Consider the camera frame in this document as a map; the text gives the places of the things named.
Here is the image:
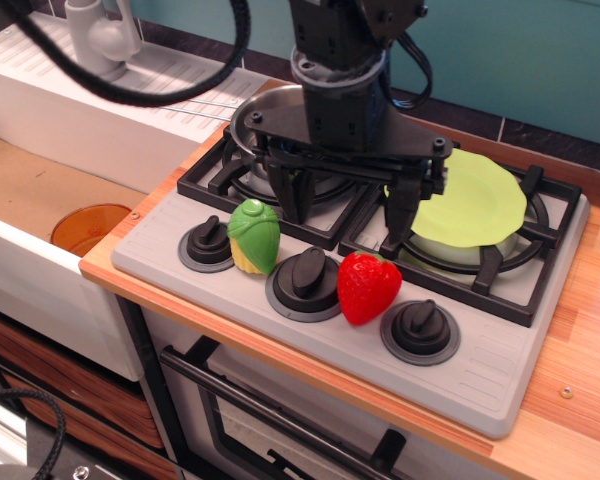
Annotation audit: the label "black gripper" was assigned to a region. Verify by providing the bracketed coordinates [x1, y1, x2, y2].
[247, 83, 453, 258]

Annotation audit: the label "red plastic strawberry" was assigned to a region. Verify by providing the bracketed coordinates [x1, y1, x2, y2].
[337, 251, 402, 326]

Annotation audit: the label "green yellow plastic corncob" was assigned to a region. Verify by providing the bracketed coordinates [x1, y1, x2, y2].
[227, 199, 281, 276]

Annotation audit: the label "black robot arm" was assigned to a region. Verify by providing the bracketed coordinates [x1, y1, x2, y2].
[245, 1, 453, 259]

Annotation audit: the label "stainless steel pan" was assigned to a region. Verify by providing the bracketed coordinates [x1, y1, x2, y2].
[149, 83, 354, 196]

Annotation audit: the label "black middle stove knob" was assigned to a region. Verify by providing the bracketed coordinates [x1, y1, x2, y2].
[265, 246, 341, 323]

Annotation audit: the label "black stove knob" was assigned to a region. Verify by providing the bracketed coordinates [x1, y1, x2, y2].
[178, 215, 234, 274]
[265, 246, 341, 323]
[380, 299, 461, 367]

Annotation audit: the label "light green plate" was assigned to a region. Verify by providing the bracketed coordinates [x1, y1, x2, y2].
[412, 149, 527, 248]

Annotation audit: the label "grey toy stove top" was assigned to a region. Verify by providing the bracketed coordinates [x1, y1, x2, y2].
[110, 124, 591, 441]

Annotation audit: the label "black left stove knob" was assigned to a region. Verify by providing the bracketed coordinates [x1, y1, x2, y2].
[178, 215, 234, 274]

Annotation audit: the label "black right stove knob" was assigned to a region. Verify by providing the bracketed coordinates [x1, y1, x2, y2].
[380, 299, 461, 367]

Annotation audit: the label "black left burner grate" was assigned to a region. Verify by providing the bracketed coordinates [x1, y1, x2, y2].
[177, 127, 388, 255]

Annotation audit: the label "black burner grate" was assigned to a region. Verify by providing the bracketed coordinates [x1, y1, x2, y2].
[177, 127, 388, 255]
[337, 139, 583, 329]

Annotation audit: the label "black right burner grate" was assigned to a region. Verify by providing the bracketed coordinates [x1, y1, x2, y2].
[337, 139, 583, 329]

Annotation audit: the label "toy oven door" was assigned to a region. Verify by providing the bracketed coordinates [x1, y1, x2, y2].
[144, 311, 500, 479]

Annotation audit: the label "grey toy faucet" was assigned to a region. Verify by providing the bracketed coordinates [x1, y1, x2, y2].
[65, 0, 142, 81]

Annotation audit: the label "white toy sink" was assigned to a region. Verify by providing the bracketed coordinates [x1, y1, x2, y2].
[0, 26, 265, 381]

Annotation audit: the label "lower wooden drawer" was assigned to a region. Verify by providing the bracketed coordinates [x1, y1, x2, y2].
[0, 372, 181, 480]

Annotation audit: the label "wooden drawer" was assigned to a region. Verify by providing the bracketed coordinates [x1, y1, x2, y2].
[0, 372, 181, 480]
[0, 313, 155, 435]

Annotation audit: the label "upper wooden drawer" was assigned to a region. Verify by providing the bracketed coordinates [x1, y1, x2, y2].
[0, 313, 155, 435]

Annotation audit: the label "black oven door handle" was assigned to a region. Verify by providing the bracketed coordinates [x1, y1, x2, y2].
[160, 342, 406, 479]

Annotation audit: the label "black braided cable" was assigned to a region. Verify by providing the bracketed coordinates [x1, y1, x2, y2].
[0, 0, 252, 108]

